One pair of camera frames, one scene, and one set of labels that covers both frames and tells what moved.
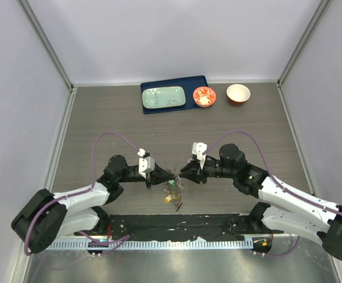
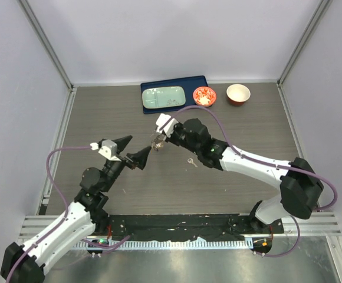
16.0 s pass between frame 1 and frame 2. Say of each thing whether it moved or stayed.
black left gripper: moved
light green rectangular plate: stayed
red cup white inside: stayed
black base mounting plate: stayed
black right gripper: moved
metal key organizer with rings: moved
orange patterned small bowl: stayed
